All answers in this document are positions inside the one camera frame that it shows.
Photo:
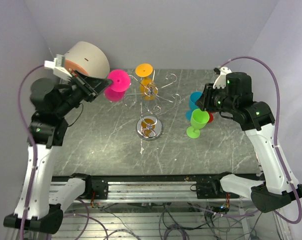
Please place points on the orange plastic wine glass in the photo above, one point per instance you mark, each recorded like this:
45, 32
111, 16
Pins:
144, 75

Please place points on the chrome wine glass rack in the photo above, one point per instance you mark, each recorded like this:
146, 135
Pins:
149, 127

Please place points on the round mini drawer cabinet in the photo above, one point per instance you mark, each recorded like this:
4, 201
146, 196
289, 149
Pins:
87, 59

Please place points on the red plastic wine glass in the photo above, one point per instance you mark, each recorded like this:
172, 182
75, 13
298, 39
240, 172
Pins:
211, 117

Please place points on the blue plastic wine glass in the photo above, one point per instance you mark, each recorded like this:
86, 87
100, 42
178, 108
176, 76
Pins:
192, 105

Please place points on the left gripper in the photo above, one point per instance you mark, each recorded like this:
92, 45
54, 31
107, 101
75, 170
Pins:
91, 86

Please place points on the pink plastic wine glass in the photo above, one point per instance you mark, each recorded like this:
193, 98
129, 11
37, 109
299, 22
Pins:
121, 82

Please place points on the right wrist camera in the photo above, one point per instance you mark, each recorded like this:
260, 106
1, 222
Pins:
220, 81

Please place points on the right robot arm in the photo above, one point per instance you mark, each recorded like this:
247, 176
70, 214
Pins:
232, 93

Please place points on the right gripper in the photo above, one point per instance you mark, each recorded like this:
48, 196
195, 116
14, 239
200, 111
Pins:
204, 102

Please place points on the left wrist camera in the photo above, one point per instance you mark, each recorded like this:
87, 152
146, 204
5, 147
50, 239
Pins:
58, 67

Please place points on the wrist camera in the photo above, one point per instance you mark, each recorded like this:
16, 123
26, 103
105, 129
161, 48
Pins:
220, 81
58, 67

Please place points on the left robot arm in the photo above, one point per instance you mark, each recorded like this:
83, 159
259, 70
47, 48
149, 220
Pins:
38, 210

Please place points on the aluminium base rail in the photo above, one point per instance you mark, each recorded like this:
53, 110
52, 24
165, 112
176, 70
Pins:
156, 188

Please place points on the green plastic wine glass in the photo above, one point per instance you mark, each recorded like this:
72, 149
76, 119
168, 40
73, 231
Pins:
198, 121

